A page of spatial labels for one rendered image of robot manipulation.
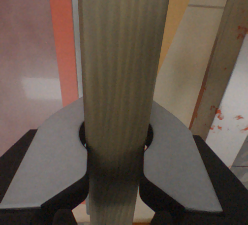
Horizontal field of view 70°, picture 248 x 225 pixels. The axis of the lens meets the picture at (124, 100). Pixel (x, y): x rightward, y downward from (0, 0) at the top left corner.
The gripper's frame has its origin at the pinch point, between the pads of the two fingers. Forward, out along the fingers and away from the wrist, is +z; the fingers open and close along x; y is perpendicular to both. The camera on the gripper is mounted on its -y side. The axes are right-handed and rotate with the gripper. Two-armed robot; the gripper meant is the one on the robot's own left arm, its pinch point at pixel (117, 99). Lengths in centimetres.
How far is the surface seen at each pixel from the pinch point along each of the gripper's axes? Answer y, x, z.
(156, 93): 1.9, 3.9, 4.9
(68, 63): -0.8, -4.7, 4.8
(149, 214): 24.2, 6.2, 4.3
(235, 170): 129, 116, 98
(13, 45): -2.2, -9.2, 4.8
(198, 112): 3.3, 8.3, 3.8
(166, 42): -3.1, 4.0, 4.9
